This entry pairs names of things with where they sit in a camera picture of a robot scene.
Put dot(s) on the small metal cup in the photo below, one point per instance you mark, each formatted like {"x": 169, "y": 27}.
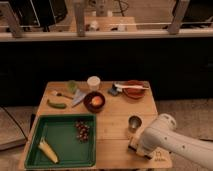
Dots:
{"x": 134, "y": 123}

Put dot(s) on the green plastic tray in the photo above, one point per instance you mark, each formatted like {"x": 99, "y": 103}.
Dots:
{"x": 60, "y": 133}

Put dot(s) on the yellow corn cob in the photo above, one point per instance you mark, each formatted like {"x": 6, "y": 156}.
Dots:
{"x": 48, "y": 151}

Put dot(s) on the pile of brown beans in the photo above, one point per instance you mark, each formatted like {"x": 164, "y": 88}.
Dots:
{"x": 82, "y": 131}

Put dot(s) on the grey knife blade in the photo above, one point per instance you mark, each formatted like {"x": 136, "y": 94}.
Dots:
{"x": 78, "y": 97}

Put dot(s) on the wooden felt eraser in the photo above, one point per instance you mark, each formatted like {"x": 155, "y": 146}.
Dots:
{"x": 133, "y": 143}

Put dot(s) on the dark brown bowl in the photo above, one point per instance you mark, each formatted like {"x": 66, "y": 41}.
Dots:
{"x": 87, "y": 102}

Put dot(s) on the pale translucent gripper body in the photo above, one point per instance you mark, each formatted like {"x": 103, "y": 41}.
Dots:
{"x": 141, "y": 151}

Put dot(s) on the green cucumber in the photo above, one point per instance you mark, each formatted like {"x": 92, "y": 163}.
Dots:
{"x": 56, "y": 105}

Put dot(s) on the terracotta red plate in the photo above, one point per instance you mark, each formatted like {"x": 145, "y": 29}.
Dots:
{"x": 134, "y": 93}

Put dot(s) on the white cup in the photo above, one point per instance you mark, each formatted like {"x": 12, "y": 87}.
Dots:
{"x": 93, "y": 83}

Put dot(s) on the dark blue clip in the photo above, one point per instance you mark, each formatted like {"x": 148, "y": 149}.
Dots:
{"x": 114, "y": 91}

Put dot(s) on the orange fruit in bowl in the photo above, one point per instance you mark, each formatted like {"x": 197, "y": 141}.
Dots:
{"x": 96, "y": 101}

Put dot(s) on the white handled utensil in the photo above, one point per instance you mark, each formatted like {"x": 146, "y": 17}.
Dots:
{"x": 130, "y": 86}

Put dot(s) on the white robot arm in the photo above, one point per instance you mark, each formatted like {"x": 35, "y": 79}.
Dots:
{"x": 161, "y": 133}

